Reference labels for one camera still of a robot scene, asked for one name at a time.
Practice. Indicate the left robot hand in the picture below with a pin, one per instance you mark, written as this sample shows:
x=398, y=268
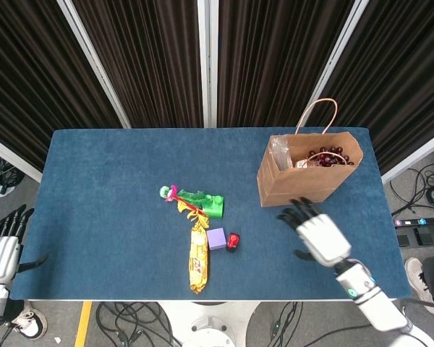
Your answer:
x=1, y=256

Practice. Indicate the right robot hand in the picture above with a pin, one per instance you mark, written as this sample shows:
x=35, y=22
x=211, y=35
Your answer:
x=323, y=238

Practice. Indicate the purple grape bunch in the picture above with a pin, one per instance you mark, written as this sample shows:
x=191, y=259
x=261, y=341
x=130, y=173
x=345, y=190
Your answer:
x=329, y=157

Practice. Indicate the clear plastic straw bundle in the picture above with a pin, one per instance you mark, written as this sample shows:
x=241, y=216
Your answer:
x=280, y=152

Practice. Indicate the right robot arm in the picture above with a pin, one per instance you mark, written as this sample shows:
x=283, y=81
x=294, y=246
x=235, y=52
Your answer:
x=372, y=300

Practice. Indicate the brown paper bag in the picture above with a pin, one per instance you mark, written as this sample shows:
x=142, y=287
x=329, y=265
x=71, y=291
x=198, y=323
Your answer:
x=296, y=188

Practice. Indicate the white paper scrap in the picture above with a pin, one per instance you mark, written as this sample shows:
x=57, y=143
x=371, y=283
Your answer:
x=5, y=191

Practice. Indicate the white pink sneaker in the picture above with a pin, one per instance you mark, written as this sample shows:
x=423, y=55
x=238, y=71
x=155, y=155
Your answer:
x=30, y=321

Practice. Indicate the small red toy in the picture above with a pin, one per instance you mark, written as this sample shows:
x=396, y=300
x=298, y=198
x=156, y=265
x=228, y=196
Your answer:
x=233, y=239

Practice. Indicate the grey white shoe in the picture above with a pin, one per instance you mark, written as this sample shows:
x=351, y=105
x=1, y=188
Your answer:
x=416, y=274

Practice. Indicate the black foot pedal board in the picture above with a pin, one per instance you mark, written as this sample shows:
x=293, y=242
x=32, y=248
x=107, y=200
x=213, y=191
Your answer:
x=423, y=236

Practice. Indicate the yellow floor tape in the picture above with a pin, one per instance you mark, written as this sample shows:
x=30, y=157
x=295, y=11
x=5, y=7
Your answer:
x=83, y=325

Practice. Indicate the purple cube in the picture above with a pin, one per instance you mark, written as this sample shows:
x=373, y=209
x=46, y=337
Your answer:
x=216, y=238

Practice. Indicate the green toy brick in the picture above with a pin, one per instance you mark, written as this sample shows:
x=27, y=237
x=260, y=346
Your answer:
x=213, y=209

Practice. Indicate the gold biscuit packet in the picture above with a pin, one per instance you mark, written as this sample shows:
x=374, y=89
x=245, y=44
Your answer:
x=199, y=260

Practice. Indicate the colourful feather shuttlecock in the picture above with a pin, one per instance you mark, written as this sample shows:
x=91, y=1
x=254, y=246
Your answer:
x=188, y=198

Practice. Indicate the dark pleated partition panel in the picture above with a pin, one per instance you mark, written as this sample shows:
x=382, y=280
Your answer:
x=29, y=72
x=401, y=72
x=275, y=54
x=148, y=54

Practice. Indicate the white partition base rail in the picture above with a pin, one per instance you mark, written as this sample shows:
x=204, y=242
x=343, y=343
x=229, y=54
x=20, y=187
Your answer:
x=11, y=159
x=416, y=155

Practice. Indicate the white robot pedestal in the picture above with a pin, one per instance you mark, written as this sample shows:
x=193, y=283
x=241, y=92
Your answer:
x=209, y=325

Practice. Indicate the white partition post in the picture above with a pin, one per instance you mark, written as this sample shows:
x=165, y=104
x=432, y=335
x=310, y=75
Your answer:
x=207, y=54
x=96, y=65
x=335, y=54

